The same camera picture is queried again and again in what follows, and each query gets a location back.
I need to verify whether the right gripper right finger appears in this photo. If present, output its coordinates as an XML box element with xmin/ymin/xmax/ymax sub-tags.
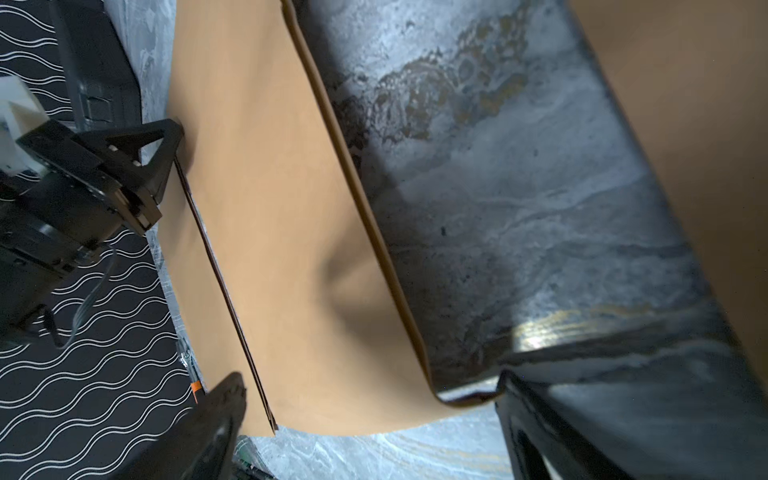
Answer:
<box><xmin>495</xmin><ymin>370</ymin><xmax>630</xmax><ymax>479</ymax></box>

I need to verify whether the brown file bag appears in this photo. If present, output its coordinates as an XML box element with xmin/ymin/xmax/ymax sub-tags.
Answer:
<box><xmin>571</xmin><ymin>1</ymin><xmax>767</xmax><ymax>382</ymax></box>
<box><xmin>157</xmin><ymin>1</ymin><xmax>492</xmax><ymax>437</ymax></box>

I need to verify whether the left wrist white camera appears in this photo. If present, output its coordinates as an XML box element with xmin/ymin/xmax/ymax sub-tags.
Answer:
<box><xmin>1</xmin><ymin>76</ymin><xmax>49</xmax><ymax>177</ymax></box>

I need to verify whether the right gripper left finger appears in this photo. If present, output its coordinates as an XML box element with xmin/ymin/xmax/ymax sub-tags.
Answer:
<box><xmin>116</xmin><ymin>372</ymin><xmax>247</xmax><ymax>479</ymax></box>

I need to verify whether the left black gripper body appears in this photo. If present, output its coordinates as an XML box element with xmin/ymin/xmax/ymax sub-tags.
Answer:
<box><xmin>1</xmin><ymin>120</ymin><xmax>162</xmax><ymax>336</ymax></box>

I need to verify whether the orange handled tool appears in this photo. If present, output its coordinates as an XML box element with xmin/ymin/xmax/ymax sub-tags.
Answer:
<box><xmin>190</xmin><ymin>381</ymin><xmax>205</xmax><ymax>404</ymax></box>

